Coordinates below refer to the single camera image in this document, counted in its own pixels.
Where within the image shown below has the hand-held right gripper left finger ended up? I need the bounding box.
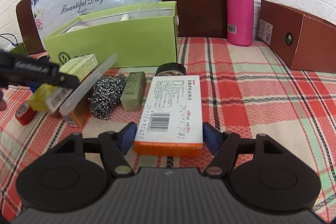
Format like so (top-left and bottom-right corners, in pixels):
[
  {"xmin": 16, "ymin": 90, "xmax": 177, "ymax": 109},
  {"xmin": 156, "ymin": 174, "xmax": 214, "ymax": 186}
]
[{"xmin": 47, "ymin": 122, "xmax": 137, "ymax": 178}]

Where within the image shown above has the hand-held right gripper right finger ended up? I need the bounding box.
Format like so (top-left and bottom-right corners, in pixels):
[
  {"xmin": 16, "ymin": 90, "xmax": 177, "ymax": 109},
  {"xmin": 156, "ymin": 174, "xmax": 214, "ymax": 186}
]
[{"xmin": 203, "ymin": 122, "xmax": 289, "ymax": 178}]

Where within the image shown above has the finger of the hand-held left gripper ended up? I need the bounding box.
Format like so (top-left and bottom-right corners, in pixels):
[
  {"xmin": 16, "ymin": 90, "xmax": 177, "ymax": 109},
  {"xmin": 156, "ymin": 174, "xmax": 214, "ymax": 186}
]
[{"xmin": 54, "ymin": 70, "xmax": 80, "ymax": 90}]

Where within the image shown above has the long olive gold box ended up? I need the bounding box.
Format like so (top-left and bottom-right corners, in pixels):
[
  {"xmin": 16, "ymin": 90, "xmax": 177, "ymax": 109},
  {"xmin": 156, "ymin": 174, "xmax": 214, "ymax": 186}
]
[{"xmin": 120, "ymin": 71, "xmax": 147, "ymax": 112}]

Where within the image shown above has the white orange medicine box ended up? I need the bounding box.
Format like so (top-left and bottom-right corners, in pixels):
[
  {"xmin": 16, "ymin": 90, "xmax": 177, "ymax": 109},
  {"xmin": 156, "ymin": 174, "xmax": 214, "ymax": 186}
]
[{"xmin": 133, "ymin": 75, "xmax": 205, "ymax": 157}]

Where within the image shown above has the large light green box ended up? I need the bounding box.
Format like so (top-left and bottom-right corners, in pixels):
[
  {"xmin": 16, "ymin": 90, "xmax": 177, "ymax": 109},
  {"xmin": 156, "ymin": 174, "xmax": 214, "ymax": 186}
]
[{"xmin": 43, "ymin": 1, "xmax": 179, "ymax": 69}]

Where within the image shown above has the black tape roll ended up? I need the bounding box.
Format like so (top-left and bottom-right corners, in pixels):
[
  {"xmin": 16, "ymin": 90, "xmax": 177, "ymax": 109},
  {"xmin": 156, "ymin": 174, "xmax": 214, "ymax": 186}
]
[{"xmin": 155, "ymin": 63, "xmax": 186, "ymax": 77}]

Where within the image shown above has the pale yellow box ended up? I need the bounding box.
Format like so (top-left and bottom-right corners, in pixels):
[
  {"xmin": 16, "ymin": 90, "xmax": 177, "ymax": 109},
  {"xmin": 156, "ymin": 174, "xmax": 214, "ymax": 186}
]
[{"xmin": 59, "ymin": 54, "xmax": 100, "ymax": 83}]

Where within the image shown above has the dark green tray box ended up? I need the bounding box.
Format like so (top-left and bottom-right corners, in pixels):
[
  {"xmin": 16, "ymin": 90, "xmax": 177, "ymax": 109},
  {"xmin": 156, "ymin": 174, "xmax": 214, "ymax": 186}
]
[{"xmin": 9, "ymin": 42, "xmax": 28, "ymax": 55}]

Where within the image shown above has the yellow box with barcode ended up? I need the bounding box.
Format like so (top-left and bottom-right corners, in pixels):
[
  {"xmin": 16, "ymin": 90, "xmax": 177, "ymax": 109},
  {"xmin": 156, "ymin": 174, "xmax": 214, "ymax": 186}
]
[{"xmin": 28, "ymin": 84, "xmax": 75, "ymax": 112}]

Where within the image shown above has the steel wool scrubber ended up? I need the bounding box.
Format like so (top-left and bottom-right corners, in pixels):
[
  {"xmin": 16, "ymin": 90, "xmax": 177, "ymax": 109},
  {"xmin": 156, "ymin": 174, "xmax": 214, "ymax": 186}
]
[{"xmin": 89, "ymin": 74, "xmax": 127, "ymax": 119}]

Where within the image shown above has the red tape roll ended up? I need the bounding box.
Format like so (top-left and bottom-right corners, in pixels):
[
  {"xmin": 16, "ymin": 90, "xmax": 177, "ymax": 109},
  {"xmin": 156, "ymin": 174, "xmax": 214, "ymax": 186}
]
[{"xmin": 16, "ymin": 102, "xmax": 37, "ymax": 126}]

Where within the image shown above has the red plaid bed sheet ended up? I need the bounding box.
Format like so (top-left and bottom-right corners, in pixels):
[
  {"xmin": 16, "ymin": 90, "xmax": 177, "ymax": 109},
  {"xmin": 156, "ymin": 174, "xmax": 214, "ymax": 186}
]
[{"xmin": 0, "ymin": 36, "xmax": 336, "ymax": 214}]

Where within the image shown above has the brown wooden headboard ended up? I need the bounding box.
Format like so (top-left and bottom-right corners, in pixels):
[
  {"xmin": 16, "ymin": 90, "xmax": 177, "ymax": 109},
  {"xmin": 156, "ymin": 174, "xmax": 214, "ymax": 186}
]
[{"xmin": 16, "ymin": 0, "xmax": 246, "ymax": 55}]

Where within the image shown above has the pink thermos bottle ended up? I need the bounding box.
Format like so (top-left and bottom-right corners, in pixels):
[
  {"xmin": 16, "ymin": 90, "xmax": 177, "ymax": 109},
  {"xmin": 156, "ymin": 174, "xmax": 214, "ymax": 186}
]
[{"xmin": 225, "ymin": 0, "xmax": 263, "ymax": 46}]

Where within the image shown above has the brown cardboard box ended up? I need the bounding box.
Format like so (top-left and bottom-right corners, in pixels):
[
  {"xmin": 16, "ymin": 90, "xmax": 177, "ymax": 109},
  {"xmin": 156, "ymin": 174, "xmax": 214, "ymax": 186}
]
[{"xmin": 257, "ymin": 0, "xmax": 336, "ymax": 73}]

